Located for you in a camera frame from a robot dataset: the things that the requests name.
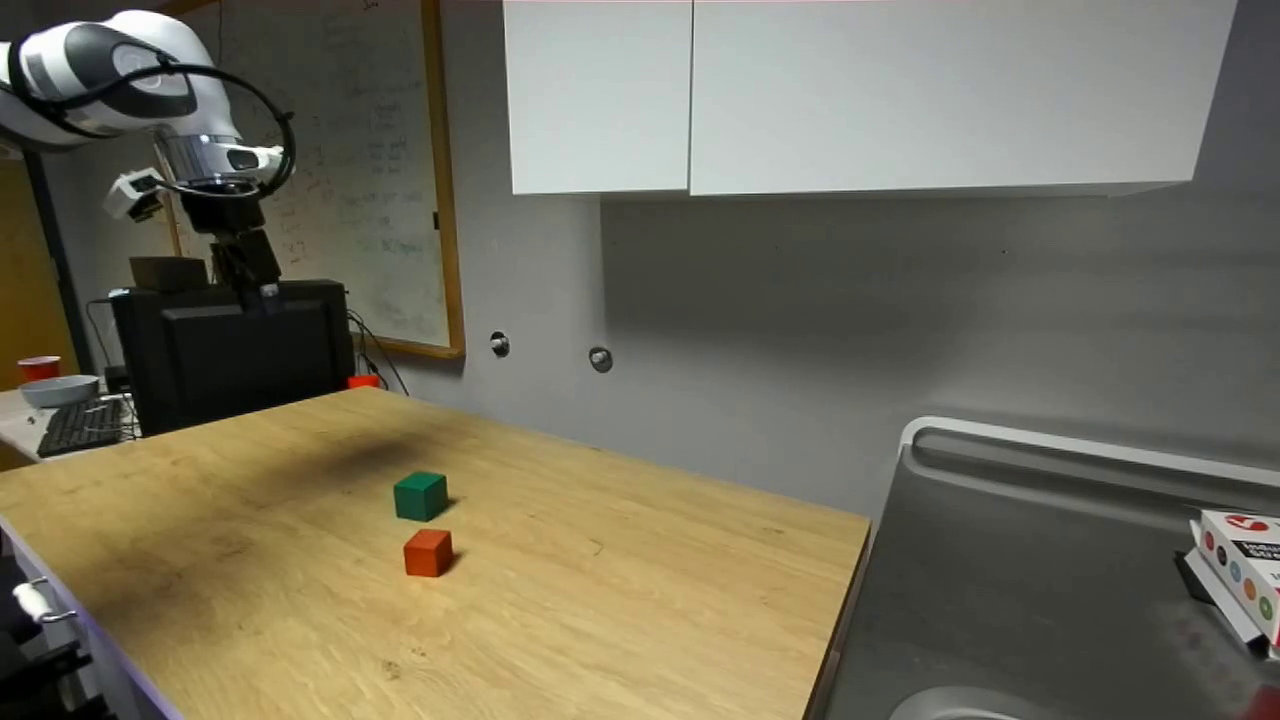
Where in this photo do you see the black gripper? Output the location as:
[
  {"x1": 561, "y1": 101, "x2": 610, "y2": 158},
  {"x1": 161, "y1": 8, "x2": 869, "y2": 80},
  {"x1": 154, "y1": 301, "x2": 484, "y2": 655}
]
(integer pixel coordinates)
[{"x1": 176, "y1": 188, "x2": 284, "y2": 304}]

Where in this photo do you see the orange wooden block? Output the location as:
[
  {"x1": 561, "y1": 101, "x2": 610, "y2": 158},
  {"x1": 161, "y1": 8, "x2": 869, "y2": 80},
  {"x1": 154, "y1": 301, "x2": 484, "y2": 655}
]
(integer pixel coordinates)
[{"x1": 400, "y1": 525, "x2": 458, "y2": 579}]

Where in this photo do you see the green wooden block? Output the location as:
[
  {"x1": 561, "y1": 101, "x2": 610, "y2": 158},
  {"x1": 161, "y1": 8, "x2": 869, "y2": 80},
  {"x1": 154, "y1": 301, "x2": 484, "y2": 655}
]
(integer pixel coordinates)
[{"x1": 391, "y1": 468, "x2": 452, "y2": 525}]

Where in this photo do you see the brown box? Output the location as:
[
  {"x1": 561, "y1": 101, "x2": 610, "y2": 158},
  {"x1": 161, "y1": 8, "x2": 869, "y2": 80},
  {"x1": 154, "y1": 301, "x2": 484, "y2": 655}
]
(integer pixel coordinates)
[{"x1": 128, "y1": 253, "x2": 213, "y2": 301}]

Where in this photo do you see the black computer monitor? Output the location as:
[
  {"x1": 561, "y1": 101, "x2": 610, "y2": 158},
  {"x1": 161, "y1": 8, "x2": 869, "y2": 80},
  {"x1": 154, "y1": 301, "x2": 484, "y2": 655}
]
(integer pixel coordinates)
[{"x1": 106, "y1": 274, "x2": 360, "y2": 441}]

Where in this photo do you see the wood framed whiteboard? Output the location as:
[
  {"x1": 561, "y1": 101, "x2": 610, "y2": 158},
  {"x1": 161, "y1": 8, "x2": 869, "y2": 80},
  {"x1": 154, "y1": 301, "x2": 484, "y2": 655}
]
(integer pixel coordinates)
[{"x1": 167, "y1": 0, "x2": 466, "y2": 364}]

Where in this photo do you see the orange wooden door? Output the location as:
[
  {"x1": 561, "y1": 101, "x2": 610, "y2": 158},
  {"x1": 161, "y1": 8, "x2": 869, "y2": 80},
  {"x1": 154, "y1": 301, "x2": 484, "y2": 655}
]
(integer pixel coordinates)
[{"x1": 0, "y1": 155, "x2": 78, "y2": 393}]

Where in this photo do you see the white bowl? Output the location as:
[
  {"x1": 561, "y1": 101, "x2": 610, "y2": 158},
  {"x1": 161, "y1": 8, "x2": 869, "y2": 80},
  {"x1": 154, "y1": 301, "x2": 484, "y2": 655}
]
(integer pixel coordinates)
[{"x1": 20, "y1": 371, "x2": 103, "y2": 412}]

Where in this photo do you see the black keyboard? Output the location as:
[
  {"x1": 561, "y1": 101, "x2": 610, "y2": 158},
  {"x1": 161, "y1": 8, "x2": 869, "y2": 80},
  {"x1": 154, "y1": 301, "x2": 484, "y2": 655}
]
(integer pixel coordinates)
[{"x1": 36, "y1": 396, "x2": 130, "y2": 458}]

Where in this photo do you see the red plastic cup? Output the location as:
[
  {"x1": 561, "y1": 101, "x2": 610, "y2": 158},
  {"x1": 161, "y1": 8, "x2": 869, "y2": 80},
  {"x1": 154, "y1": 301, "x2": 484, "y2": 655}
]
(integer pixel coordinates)
[{"x1": 13, "y1": 352, "x2": 68, "y2": 388}]

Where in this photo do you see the narrow white cabinet door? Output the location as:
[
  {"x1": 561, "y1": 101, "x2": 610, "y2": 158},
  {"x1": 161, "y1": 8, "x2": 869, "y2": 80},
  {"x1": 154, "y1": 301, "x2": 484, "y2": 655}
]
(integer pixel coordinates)
[{"x1": 501, "y1": 0, "x2": 694, "y2": 200}]

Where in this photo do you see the black equipment with clamp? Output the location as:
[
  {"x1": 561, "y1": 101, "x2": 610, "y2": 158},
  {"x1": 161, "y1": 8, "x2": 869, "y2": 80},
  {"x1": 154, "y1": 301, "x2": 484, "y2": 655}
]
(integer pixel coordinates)
[{"x1": 0, "y1": 525, "x2": 179, "y2": 720}]

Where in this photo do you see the stainless steel sink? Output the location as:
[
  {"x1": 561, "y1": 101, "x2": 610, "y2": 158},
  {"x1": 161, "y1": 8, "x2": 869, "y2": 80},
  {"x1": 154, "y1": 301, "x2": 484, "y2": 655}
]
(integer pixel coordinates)
[{"x1": 805, "y1": 412, "x2": 1280, "y2": 720}]

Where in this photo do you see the white printed card box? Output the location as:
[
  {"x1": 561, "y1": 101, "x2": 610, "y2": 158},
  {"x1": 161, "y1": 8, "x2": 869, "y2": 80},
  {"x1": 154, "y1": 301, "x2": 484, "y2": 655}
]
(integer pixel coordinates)
[{"x1": 1180, "y1": 502, "x2": 1280, "y2": 662}]

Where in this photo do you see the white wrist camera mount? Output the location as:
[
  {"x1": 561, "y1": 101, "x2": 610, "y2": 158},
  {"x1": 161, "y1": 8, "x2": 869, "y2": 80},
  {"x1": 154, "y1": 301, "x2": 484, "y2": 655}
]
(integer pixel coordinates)
[{"x1": 99, "y1": 165, "x2": 170, "y2": 225}]

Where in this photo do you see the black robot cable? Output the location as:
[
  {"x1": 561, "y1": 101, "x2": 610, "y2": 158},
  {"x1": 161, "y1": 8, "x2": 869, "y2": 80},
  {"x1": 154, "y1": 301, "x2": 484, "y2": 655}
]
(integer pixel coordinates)
[{"x1": 74, "y1": 50, "x2": 299, "y2": 205}]

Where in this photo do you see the white wall cabinet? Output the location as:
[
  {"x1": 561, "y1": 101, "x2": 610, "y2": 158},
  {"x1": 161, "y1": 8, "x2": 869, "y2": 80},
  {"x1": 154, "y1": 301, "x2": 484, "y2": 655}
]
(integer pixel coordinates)
[{"x1": 687, "y1": 0, "x2": 1241, "y2": 200}]

